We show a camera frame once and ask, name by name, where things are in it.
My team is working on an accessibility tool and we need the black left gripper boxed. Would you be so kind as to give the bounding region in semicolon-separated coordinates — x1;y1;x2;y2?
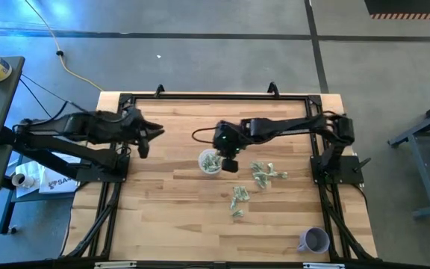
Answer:
119;106;166;145

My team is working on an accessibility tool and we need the clear plastic cup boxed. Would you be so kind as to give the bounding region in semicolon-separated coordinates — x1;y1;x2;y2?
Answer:
198;148;224;176

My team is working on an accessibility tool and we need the white printed paper sheet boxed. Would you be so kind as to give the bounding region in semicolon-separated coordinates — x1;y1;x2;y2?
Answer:
38;168;80;195

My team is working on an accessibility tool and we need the black diagonal pole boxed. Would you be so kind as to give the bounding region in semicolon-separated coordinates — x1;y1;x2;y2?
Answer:
0;126;80;179

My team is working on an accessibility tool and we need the pale blue mug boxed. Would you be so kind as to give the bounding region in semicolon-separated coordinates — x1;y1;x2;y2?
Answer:
296;226;331;255

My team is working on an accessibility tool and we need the white cylindrical object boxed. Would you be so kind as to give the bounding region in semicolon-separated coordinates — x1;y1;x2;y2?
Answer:
11;173;35;189

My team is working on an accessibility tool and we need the blue-grey metal table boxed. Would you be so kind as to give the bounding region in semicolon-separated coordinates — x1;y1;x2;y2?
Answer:
387;93;430;220

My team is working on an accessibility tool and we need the black hazard-striped mat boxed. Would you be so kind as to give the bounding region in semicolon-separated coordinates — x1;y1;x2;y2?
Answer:
364;0;430;21

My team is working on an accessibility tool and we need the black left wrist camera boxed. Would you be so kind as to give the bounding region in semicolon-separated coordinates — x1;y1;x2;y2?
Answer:
137;134;151;160

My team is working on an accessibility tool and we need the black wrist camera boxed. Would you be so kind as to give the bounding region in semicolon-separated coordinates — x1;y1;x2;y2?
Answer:
221;157;240;174
137;134;151;160

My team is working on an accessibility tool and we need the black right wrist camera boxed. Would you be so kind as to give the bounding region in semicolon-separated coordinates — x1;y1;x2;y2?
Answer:
221;157;240;174

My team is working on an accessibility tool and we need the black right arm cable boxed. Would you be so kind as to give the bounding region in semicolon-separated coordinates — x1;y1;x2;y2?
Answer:
191;126;219;145

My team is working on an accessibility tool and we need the thin black floor cable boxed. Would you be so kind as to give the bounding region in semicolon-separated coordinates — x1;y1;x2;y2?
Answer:
19;73;89;113
19;78;54;120

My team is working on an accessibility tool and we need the yellow extension cable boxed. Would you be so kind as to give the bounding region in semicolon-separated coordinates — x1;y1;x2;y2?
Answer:
24;0;105;92

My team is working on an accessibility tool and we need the white metal bracket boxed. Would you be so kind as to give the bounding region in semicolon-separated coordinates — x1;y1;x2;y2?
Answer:
94;261;137;269
302;262;346;269

